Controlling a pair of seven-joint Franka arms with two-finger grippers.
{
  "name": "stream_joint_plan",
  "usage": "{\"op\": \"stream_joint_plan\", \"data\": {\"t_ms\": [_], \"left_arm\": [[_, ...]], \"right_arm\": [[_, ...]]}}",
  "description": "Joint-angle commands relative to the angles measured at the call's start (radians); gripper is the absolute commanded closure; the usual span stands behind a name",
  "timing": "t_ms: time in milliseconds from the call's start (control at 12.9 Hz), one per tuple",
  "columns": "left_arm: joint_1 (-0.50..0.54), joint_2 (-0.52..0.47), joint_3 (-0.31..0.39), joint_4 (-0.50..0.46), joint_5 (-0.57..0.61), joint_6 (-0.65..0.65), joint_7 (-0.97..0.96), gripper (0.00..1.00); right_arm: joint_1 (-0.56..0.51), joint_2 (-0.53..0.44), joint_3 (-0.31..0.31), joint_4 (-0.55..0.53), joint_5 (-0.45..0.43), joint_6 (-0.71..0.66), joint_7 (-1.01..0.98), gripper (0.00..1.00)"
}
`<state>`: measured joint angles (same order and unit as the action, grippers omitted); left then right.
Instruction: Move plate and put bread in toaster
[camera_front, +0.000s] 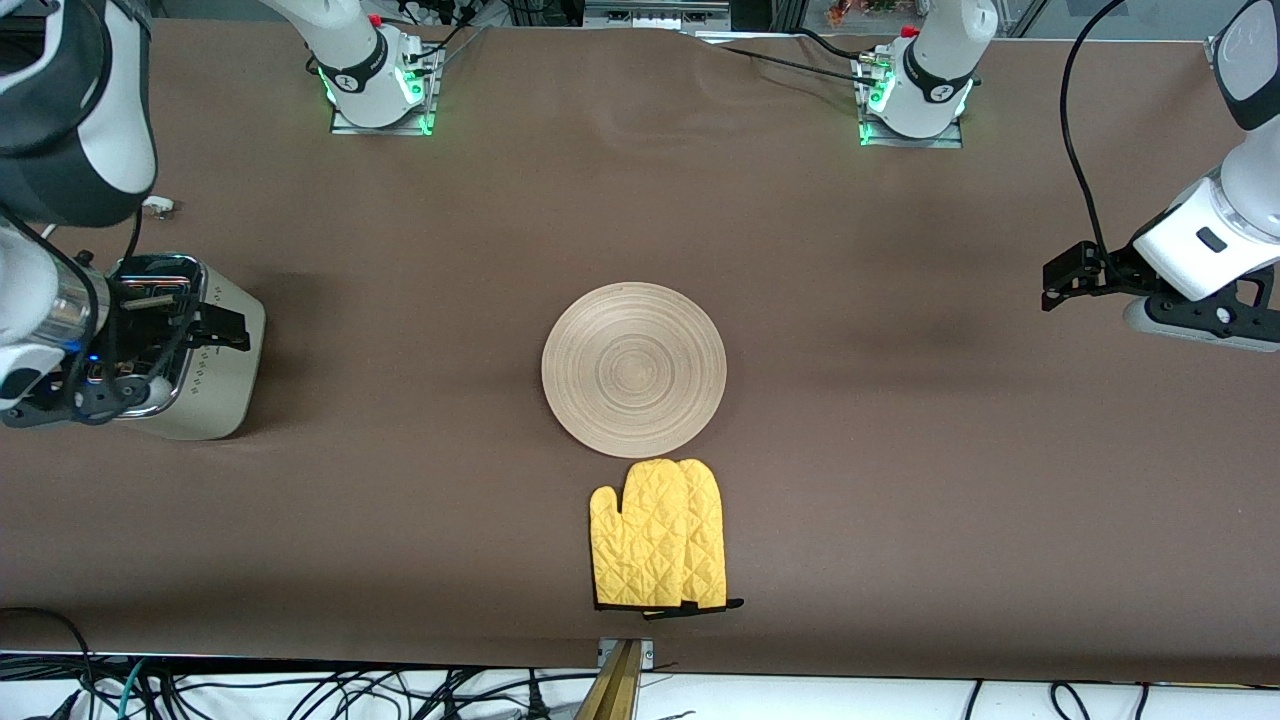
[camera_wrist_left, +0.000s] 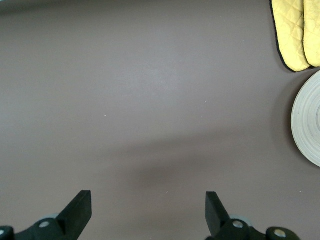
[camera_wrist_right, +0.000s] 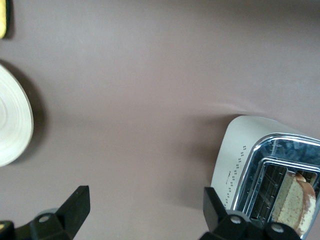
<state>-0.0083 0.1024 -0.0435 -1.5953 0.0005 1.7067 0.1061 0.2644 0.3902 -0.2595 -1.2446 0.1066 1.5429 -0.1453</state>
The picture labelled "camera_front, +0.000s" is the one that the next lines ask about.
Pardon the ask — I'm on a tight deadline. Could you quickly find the brown table cover sheet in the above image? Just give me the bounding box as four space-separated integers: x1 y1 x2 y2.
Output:
0 18 1280 687

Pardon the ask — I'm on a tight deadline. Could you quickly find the cream and chrome toaster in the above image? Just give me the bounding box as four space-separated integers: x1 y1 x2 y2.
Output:
70 253 267 441

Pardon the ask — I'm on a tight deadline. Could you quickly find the grey metal box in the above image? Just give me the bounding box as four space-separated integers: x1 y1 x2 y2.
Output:
583 0 733 30

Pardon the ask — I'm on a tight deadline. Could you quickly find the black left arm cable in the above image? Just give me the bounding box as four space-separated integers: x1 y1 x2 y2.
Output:
1059 0 1131 261

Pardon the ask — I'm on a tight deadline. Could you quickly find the black floor cable loop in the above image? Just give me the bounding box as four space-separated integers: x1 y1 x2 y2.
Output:
0 606 97 720

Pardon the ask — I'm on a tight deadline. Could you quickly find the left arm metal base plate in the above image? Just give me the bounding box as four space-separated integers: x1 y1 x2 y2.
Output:
857 55 966 150

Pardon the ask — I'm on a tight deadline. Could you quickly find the yellow quilted oven mitt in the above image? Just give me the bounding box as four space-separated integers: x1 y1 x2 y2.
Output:
589 459 693 612
645 458 746 620

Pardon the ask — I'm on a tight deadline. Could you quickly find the round wooden plate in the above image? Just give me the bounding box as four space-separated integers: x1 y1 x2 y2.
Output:
541 281 729 459

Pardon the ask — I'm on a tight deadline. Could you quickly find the black cable to arm base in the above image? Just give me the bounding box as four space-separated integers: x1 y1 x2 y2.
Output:
715 28 886 91

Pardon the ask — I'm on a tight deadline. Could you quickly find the brass coloured bar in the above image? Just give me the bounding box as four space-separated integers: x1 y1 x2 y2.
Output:
574 640 644 720

